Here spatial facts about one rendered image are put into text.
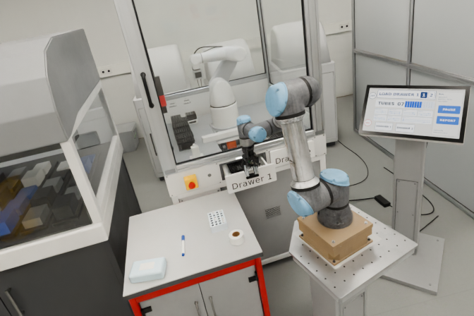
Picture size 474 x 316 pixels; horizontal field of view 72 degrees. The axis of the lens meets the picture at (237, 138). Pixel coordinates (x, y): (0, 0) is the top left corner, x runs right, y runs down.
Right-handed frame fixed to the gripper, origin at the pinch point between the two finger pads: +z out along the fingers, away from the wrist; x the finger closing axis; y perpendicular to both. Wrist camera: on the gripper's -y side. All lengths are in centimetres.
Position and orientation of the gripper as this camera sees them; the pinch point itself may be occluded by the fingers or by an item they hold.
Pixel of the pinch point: (251, 175)
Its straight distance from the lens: 181.5
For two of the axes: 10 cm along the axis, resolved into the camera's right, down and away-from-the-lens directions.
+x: 9.5, -2.4, 1.7
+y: 2.5, 3.5, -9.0
